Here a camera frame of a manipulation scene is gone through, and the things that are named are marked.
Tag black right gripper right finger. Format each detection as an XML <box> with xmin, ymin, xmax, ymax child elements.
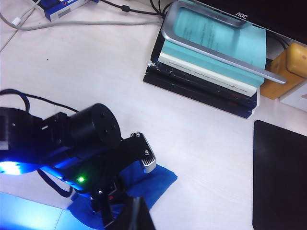
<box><xmin>137</xmin><ymin>195</ymin><xmax>157</xmax><ymax>230</ymax></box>

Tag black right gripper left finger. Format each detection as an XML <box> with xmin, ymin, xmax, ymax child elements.
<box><xmin>128</xmin><ymin>196</ymin><xmax>140</xmax><ymax>230</ymax></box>

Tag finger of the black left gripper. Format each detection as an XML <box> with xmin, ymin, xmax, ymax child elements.
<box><xmin>101</xmin><ymin>205</ymin><xmax>116</xmax><ymax>229</ymax></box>

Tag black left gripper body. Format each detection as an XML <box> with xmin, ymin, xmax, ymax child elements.
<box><xmin>39</xmin><ymin>136</ymin><xmax>145</xmax><ymax>212</ymax></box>

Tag blue microfibre rag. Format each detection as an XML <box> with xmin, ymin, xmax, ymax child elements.
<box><xmin>67</xmin><ymin>159</ymin><xmax>178</xmax><ymax>230</ymax></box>

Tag black book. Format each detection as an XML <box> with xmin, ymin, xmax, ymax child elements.
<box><xmin>146</xmin><ymin>35</ymin><xmax>261</xmax><ymax>109</ymax></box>
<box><xmin>142</xmin><ymin>71</ymin><xmax>257</xmax><ymax>120</ymax></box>

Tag black mouse pad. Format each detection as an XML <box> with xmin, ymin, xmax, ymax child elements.
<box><xmin>252</xmin><ymin>119</ymin><xmax>307</xmax><ymax>230</ymax></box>

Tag blue and white cardboard box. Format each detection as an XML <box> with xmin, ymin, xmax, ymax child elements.
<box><xmin>38</xmin><ymin>0</ymin><xmax>87</xmax><ymax>22</ymax></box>

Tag white flat box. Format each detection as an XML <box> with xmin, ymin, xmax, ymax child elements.
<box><xmin>278</xmin><ymin>83</ymin><xmax>307</xmax><ymax>111</ymax></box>

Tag yellow wooden block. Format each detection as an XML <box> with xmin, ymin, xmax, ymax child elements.
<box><xmin>260</xmin><ymin>43</ymin><xmax>307</xmax><ymax>100</ymax></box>

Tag teal covered book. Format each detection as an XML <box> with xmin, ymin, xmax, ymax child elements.
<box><xmin>157</xmin><ymin>6</ymin><xmax>268</xmax><ymax>98</ymax></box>

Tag black monitor silver loop stand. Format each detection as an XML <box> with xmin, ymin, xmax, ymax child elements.
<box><xmin>160</xmin><ymin>0</ymin><xmax>307</xmax><ymax>85</ymax></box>

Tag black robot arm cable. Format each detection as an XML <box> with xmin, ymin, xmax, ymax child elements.
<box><xmin>0</xmin><ymin>88</ymin><xmax>79</xmax><ymax>114</ymax></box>

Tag thick grey cable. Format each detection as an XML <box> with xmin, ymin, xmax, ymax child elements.
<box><xmin>0</xmin><ymin>0</ymin><xmax>166</xmax><ymax>31</ymax></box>

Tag black looped power cable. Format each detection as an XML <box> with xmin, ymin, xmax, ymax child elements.
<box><xmin>265</xmin><ymin>33</ymin><xmax>291</xmax><ymax>61</ymax></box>

